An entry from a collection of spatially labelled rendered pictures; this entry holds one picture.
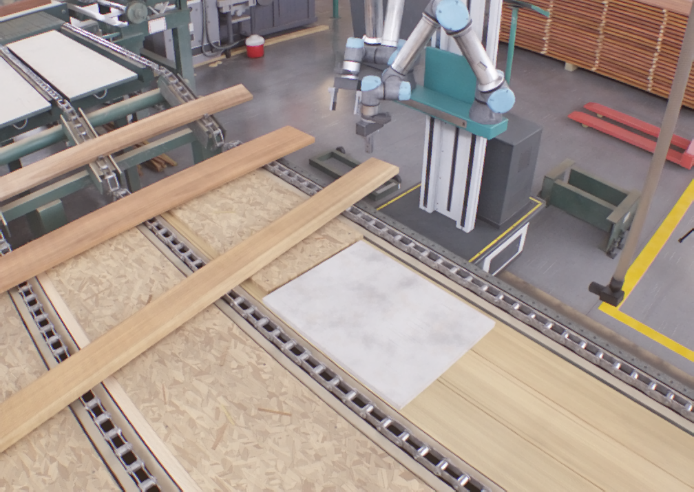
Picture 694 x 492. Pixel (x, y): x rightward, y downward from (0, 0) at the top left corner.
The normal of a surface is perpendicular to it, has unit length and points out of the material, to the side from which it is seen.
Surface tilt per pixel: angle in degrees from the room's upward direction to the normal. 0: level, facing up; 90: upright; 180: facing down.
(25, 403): 0
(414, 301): 0
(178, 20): 90
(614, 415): 0
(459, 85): 90
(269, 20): 90
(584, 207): 90
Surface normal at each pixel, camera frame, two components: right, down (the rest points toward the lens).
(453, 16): 0.00, 0.48
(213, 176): 0.01, -0.82
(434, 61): -0.70, 0.40
